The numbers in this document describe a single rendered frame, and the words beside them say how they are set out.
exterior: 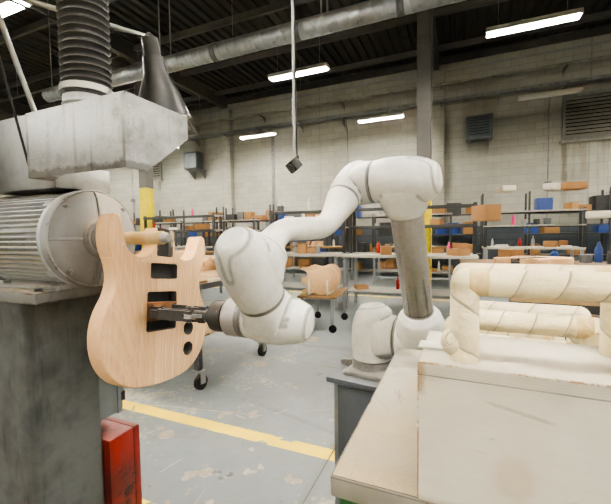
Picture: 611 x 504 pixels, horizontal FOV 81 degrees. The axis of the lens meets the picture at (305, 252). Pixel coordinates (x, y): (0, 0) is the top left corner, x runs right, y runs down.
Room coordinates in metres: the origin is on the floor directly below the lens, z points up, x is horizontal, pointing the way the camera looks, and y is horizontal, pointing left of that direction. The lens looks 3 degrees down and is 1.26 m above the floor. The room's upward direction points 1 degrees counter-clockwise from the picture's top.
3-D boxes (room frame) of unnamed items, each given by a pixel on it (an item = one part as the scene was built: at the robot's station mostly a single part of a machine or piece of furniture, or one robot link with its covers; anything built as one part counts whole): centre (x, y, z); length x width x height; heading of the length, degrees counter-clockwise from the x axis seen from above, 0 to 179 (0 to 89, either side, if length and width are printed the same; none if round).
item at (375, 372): (1.42, -0.24, 0.73); 0.22 x 0.18 x 0.06; 59
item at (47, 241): (1.02, 0.71, 1.25); 0.41 x 0.27 x 0.26; 67
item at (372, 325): (1.41, -0.27, 0.87); 0.18 x 0.16 x 0.22; 59
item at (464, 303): (0.42, -0.19, 1.15); 0.03 x 0.03 x 0.09
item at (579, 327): (0.53, -0.33, 1.12); 0.20 x 0.03 x 0.03; 66
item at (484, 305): (0.61, -0.37, 1.12); 0.20 x 0.03 x 0.03; 66
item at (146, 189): (10.25, 4.47, 2.99); 0.41 x 0.41 x 5.98; 67
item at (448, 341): (0.47, -0.20, 1.12); 0.11 x 0.03 x 0.03; 157
